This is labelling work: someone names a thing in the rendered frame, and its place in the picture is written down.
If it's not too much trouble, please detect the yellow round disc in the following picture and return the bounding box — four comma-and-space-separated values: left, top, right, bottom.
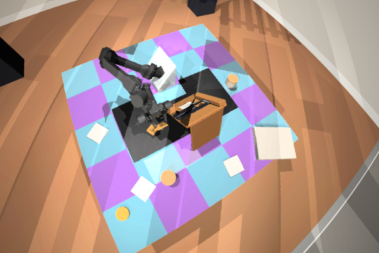
116, 206, 130, 221

